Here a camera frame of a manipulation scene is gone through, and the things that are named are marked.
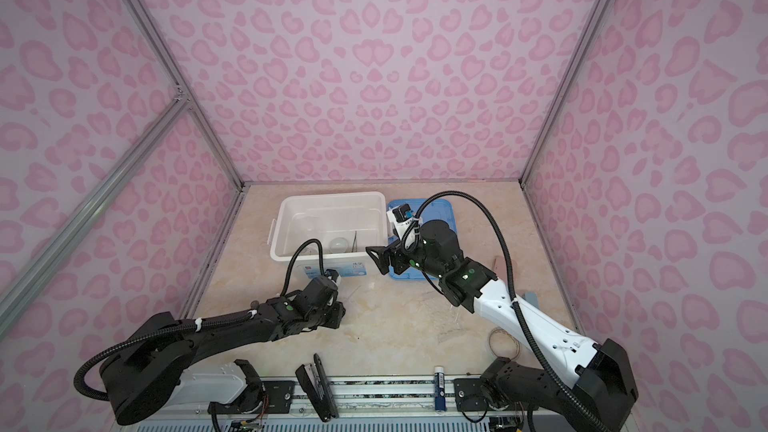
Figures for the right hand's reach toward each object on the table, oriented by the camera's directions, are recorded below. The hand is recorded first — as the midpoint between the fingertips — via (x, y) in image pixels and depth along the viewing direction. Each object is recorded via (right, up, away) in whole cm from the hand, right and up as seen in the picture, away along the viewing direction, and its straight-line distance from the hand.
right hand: (381, 239), depth 71 cm
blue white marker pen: (+14, -37, +2) cm, 40 cm away
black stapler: (-17, -36, +3) cm, 39 cm away
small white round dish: (-16, -5, +28) cm, 33 cm away
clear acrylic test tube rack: (+18, -25, +15) cm, 34 cm away
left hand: (-11, -22, +15) cm, 29 cm away
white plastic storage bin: (-13, +2, +31) cm, 34 cm away
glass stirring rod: (-9, -18, +19) cm, 28 cm away
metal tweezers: (-11, -5, +29) cm, 32 cm away
